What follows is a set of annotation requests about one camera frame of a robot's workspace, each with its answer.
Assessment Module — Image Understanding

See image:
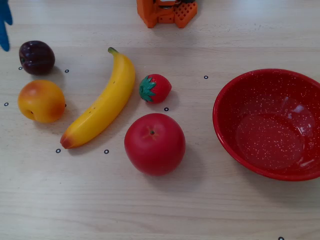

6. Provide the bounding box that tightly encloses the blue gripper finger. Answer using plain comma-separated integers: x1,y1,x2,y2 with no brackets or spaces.
0,19,11,52
0,0,13,26

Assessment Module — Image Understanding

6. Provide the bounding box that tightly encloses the dark purple plum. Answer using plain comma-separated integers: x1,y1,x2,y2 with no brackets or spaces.
19,40,56,76

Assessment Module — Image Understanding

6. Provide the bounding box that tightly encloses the red speckled bowl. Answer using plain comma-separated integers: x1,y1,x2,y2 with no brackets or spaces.
212,68,320,182

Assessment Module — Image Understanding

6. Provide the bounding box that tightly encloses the orange yellow peach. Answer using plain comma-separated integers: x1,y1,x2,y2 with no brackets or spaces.
17,79,66,124

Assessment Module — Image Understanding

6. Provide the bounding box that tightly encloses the yellow banana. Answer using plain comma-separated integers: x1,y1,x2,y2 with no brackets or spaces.
59,46,136,150

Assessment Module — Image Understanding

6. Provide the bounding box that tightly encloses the red strawberry with green leaves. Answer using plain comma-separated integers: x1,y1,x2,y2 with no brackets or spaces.
138,73,173,104

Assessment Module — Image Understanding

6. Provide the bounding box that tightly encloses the red apple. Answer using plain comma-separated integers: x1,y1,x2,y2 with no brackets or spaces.
124,112,186,177

